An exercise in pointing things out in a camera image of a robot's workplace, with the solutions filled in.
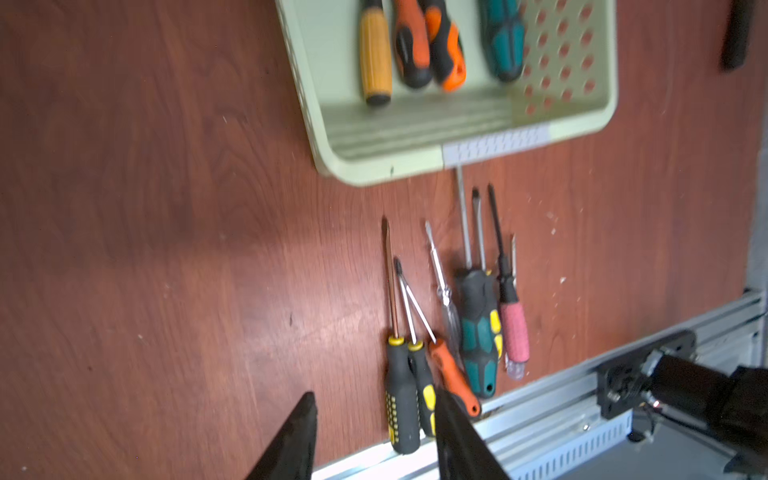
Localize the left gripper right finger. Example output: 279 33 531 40
435 388 509 480

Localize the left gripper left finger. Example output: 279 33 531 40
246 391 318 480

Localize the black yellow striped screwdriver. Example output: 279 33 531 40
382 216 421 455

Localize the black yellow small screwdriver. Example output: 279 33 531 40
393 257 436 438

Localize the orange black curved screwdriver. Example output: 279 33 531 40
419 0 467 92

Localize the yellow handled screwdriver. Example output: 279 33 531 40
359 0 393 107

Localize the clear handled screwdriver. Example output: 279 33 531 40
506 234 530 380

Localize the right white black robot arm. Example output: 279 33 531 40
632 353 767 476

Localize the orange slim screwdriver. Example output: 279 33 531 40
398 273 481 419

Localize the clear small screwdriver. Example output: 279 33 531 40
424 221 464 371

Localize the black yellow dotted screwdriver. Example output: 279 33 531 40
472 187 503 362

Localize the green black large screwdriver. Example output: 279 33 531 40
456 167 499 399

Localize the light green plastic bin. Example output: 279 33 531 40
277 1 618 186

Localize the aluminium rail frame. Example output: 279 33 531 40
311 290 768 480

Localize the pink handled screwdriver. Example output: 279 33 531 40
488 183 530 380

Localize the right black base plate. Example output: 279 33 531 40
596 330 697 420

